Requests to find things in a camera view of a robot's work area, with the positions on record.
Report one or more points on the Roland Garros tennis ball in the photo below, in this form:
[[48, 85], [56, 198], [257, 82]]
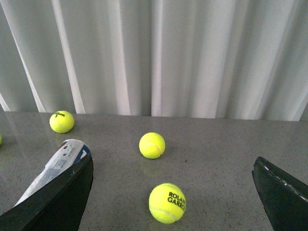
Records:
[[167, 203]]

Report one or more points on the Wilson 3 tennis ball far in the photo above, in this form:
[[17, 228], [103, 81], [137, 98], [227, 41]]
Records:
[[61, 121]]

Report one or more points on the plain yellow tennis ball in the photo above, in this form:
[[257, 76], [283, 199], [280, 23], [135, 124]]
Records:
[[152, 145]]

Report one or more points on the white pleated curtain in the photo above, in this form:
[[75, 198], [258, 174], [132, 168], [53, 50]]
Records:
[[237, 59]]

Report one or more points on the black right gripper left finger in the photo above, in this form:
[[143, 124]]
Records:
[[58, 206]]

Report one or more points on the clear tennis ball can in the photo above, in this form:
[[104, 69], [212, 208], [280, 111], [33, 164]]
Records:
[[69, 153]]

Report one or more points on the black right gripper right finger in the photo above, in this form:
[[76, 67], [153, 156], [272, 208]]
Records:
[[284, 197]]

